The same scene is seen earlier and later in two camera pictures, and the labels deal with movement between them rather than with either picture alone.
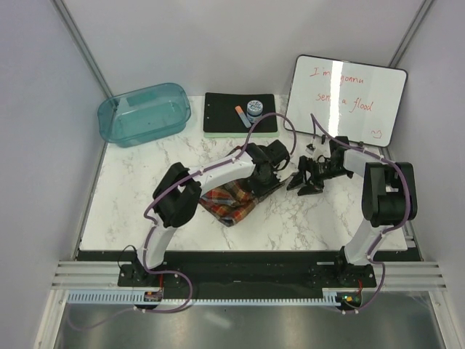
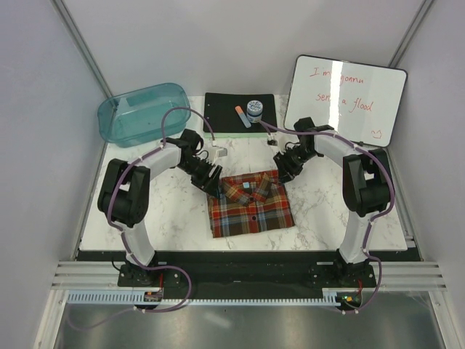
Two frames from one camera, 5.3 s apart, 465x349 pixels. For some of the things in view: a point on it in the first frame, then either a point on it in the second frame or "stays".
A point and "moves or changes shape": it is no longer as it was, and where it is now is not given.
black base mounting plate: (248, 273) stays
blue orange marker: (243, 116) stays
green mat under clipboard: (241, 134) stays
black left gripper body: (263, 186) -> (199, 171)
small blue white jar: (254, 110) stays
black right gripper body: (320, 171) -> (293, 159)
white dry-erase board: (358, 102) stays
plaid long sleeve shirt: (229, 203) moves or changes shape
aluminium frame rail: (82, 275) stays
